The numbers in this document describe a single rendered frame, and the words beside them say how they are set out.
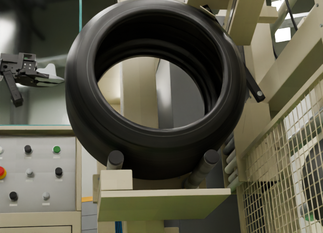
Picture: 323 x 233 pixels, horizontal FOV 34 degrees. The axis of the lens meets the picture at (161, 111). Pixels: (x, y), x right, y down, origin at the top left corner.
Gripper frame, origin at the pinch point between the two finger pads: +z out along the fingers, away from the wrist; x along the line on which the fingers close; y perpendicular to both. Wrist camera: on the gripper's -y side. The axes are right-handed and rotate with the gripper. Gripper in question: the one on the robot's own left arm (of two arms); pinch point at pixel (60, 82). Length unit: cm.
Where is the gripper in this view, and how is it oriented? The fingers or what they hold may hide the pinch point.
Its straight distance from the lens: 172.1
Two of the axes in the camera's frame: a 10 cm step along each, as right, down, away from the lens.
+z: 9.9, 1.1, 1.1
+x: -1.4, 3.9, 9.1
